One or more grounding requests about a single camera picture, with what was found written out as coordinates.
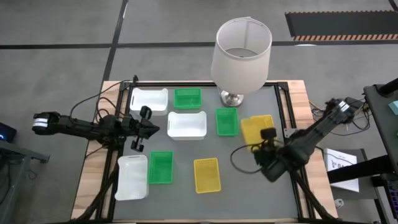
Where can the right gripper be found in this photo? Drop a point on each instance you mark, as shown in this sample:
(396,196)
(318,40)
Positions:
(273,168)

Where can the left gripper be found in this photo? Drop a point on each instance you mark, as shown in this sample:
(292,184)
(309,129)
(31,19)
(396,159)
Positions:
(133,127)

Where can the white plastic bin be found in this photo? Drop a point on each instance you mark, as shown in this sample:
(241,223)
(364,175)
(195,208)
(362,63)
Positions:
(186,125)
(132,177)
(149,99)

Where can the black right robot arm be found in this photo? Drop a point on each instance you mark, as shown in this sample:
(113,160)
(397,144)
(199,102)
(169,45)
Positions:
(317,127)

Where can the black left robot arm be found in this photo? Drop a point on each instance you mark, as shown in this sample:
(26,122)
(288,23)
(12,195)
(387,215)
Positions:
(77,126)

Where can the yellow plastic basket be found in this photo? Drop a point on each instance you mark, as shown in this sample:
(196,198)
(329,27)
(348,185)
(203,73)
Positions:
(248,133)
(264,122)
(207,175)

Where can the green plastic basket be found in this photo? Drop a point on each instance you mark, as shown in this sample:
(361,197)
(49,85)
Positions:
(160,167)
(227,122)
(187,98)

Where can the grey table mat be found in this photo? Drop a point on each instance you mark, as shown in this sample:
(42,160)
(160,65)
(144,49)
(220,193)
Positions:
(199,205)

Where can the white printed paper sheet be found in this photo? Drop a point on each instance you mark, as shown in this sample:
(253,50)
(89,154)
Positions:
(342,169)

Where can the small white floor object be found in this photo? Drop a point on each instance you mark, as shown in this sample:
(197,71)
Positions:
(339,203)

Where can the white shade silver table lamp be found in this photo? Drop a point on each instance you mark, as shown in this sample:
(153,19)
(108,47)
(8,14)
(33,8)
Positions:
(241,59)

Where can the black side desk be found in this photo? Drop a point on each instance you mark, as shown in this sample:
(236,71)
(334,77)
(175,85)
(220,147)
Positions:
(384,124)

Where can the grey metal desk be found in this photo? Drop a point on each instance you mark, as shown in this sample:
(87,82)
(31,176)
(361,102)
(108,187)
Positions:
(15,155)

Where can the purple lit keyboard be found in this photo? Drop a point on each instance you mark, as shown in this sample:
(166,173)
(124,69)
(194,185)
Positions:
(393,193)

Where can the dark device with blue light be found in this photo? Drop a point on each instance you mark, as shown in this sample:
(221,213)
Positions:
(7,132)

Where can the teal box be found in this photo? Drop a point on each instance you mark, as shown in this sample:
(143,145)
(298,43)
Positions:
(394,107)

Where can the black hazard striped floor mat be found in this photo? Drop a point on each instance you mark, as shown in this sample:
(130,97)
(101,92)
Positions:
(342,25)

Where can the silver metal bracket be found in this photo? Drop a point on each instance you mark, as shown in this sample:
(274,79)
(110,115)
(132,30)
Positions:
(289,132)

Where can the black aluminium table frame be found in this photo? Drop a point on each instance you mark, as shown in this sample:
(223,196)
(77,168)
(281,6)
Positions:
(281,102)

